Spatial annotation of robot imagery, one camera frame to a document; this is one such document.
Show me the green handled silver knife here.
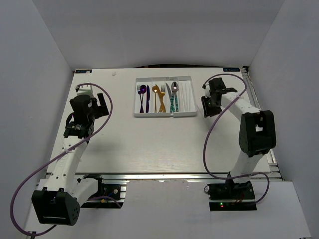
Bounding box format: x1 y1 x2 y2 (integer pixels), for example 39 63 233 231
166 83 174 113

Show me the purple iridescent fork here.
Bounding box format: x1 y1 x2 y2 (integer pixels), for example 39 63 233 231
137 85 146 113

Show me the green handled silver spoon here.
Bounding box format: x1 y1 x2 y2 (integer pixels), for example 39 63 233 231
170 81 179 112

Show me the purple iridescent spoon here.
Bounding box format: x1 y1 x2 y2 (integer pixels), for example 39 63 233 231
138 85 148 113

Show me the gold knife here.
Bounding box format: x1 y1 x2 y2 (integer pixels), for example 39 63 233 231
152 84 166 113

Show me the purple iridescent knife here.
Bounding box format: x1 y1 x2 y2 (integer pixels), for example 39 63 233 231
146 85 151 113

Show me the gold fork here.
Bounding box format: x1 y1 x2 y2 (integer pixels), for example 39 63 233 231
159 85 166 113

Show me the gold spoon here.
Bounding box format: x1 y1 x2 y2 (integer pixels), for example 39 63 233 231
152 84 159 113

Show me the green handled silver fork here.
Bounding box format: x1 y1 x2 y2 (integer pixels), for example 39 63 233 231
173 94 179 112

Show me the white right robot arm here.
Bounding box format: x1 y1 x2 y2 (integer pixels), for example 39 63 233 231
201 75 276 199

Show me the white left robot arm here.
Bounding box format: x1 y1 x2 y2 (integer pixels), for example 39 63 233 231
31 93 109 226

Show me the white divided utensil tray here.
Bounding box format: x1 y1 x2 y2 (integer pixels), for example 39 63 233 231
134 76 197 118

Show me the blue right corner label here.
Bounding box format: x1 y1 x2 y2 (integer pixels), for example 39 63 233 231
223 68 241 72

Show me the blue corner label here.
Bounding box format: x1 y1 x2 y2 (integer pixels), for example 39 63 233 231
223 68 241 72
75 69 92 74

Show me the blue left corner label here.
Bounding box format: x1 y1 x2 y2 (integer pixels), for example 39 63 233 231
75 69 92 74

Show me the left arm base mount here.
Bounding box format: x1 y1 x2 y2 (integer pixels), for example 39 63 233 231
81 181 126 209

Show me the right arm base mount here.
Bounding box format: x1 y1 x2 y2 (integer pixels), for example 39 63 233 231
203 181 257 212

